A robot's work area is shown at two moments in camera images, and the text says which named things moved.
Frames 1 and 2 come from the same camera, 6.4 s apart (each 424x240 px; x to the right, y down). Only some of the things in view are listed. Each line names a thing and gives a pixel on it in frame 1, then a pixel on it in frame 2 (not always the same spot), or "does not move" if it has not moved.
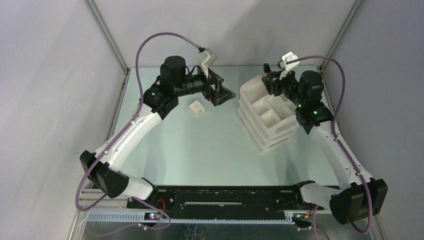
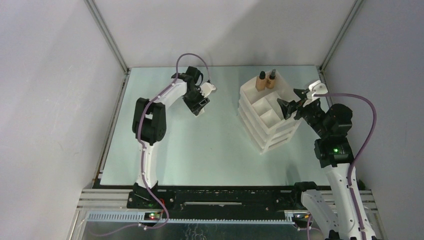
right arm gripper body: x=286 y=86 to x=311 y=113
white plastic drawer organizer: x=267 y=122 does not move
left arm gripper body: x=211 y=94 to x=192 y=99
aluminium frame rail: x=110 y=42 does not move
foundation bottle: x=266 y=69 to x=260 y=83
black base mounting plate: x=269 y=198 does not move
